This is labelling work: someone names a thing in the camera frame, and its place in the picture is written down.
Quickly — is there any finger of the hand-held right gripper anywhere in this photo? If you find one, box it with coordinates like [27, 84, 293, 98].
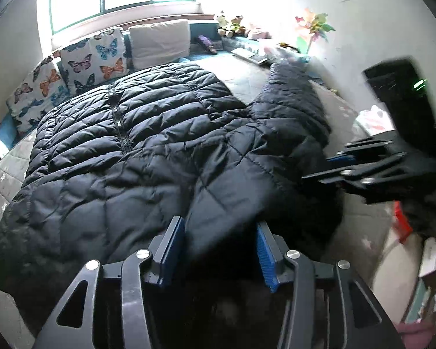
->
[301, 153, 409, 190]
[327, 139, 396, 164]

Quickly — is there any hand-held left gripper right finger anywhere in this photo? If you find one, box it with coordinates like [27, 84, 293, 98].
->
[255, 222, 404, 349]

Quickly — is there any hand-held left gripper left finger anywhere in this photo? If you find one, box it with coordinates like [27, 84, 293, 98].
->
[33, 216, 186, 349]

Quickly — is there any black puffer jacket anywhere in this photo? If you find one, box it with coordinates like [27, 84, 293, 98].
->
[0, 60, 344, 337]

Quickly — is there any pink and white plastic bag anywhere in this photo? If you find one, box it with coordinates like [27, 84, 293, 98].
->
[355, 105, 396, 136]

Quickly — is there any red box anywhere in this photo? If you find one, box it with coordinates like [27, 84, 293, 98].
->
[392, 201, 414, 245]

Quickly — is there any colourful pinwheel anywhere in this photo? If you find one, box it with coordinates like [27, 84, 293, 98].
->
[294, 7, 337, 56]

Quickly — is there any clear plastic bag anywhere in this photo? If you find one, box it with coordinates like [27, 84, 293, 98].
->
[258, 39, 306, 63]

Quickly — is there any grey star quilted mattress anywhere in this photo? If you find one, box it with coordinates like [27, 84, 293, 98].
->
[0, 58, 389, 349]

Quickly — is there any white keyboard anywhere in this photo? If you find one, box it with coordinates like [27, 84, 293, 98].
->
[232, 47, 269, 65]

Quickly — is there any pink plush toy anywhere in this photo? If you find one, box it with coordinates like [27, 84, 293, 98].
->
[246, 25, 270, 41]

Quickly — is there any purple folded umbrella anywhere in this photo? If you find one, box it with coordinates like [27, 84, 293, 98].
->
[197, 35, 223, 56]

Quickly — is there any white and black plush toy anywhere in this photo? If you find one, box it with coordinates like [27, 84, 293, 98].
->
[214, 11, 230, 38]

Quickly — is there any butterfly print pillow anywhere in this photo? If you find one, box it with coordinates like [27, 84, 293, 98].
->
[6, 56, 71, 136]
[59, 27, 128, 95]

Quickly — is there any plain white pillow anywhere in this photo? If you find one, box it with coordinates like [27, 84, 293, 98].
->
[128, 19, 192, 70]

